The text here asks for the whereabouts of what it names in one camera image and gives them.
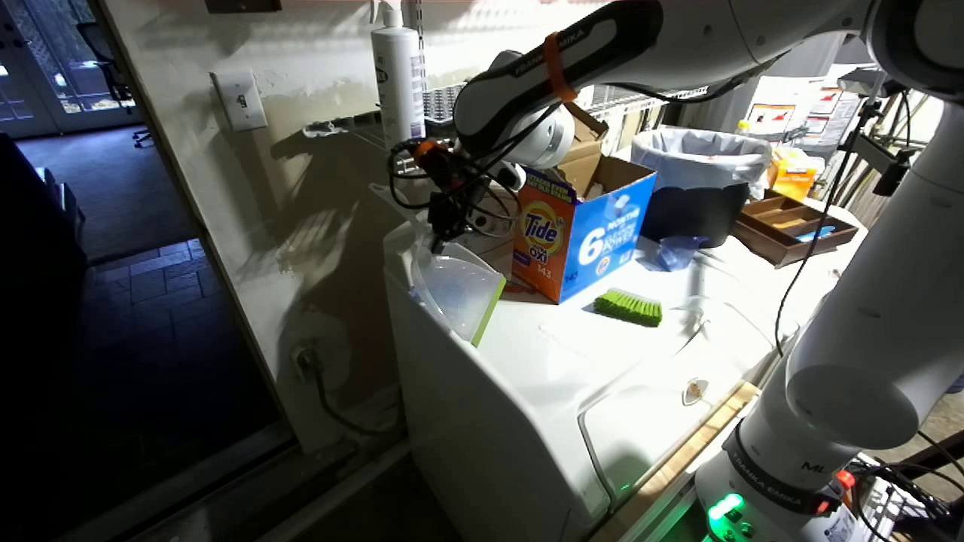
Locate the white wall outlet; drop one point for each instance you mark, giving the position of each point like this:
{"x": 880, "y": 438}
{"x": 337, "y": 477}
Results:
{"x": 238, "y": 101}

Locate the black bin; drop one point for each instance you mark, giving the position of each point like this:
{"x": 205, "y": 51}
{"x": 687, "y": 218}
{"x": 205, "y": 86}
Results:
{"x": 694, "y": 213}

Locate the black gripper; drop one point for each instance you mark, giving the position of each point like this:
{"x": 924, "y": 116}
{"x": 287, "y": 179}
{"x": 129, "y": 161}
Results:
{"x": 465, "y": 190}

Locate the white printed cardboard box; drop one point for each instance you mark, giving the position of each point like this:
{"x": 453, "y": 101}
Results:
{"x": 800, "y": 112}

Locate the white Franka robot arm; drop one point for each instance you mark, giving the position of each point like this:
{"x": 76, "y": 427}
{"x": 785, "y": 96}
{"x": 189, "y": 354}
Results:
{"x": 884, "y": 333}

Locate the yellow package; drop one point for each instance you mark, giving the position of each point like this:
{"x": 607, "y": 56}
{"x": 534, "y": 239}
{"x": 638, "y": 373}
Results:
{"x": 793, "y": 172}

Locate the brown wooden tray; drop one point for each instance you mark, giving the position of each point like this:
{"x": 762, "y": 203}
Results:
{"x": 793, "y": 229}

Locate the wooden board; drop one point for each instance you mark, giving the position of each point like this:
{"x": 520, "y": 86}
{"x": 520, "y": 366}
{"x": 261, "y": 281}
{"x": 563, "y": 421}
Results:
{"x": 680, "y": 453}

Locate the grey ridged tray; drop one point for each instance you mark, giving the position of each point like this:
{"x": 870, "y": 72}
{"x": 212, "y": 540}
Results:
{"x": 447, "y": 103}

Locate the white washing machine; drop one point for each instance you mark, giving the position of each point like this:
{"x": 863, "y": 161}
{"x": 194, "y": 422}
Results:
{"x": 523, "y": 433}

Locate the dark plastic bin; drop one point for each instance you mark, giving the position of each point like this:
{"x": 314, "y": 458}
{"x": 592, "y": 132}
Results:
{"x": 704, "y": 155}

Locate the Tide detergent cardboard box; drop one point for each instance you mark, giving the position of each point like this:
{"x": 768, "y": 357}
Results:
{"x": 581, "y": 237}

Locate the black camera stand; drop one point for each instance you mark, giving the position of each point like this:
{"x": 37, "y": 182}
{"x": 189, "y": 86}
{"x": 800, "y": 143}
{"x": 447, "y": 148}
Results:
{"x": 878, "y": 151}

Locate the green lit device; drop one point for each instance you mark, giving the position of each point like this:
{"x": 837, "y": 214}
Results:
{"x": 728, "y": 517}

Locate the tall white bottle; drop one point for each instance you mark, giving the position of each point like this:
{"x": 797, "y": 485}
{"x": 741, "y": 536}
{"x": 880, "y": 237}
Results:
{"x": 397, "y": 78}

